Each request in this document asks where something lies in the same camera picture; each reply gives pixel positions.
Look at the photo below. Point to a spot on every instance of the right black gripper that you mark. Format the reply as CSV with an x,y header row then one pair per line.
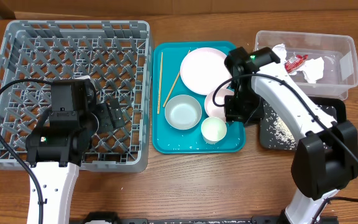
x,y
231,115

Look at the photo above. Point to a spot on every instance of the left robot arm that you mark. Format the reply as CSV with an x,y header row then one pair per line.
x,y
56,145

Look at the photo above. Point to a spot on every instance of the white cup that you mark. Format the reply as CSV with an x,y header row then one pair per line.
x,y
213,130

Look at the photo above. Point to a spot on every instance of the grey plastic dishwasher rack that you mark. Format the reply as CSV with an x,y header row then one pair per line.
x,y
117,55

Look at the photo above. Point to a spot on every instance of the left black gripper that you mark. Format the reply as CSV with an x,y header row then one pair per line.
x,y
110,114

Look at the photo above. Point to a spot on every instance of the left wooden chopstick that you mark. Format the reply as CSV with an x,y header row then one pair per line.
x,y
160,84

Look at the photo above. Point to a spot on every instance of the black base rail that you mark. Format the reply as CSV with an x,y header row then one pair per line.
x,y
112,217

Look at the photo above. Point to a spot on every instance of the wooden chopstick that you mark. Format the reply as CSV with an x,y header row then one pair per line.
x,y
160,84
171,89

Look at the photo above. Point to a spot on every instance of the white tissue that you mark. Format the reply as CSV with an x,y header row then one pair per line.
x,y
281,52
312,69

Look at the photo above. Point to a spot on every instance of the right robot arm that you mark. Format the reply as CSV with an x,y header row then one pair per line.
x,y
326,157

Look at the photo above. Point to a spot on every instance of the black rectangular tray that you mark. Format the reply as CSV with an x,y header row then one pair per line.
x,y
333,107

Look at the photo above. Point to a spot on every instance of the pile of white rice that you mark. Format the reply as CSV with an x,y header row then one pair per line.
x,y
274,134

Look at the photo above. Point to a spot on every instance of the red snack wrapper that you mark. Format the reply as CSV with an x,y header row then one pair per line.
x,y
295,62

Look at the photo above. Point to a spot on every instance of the large white plate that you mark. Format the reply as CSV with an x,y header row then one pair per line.
x,y
203,70

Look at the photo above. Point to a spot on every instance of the clear plastic waste bin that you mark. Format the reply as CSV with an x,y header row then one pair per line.
x,y
338,52

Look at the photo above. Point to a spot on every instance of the grey bowl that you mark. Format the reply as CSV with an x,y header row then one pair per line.
x,y
183,112

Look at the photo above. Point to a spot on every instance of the right wooden chopstick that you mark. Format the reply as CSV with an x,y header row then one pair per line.
x,y
171,89

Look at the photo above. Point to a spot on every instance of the teal plastic serving tray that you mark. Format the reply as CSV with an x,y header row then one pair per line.
x,y
169,140

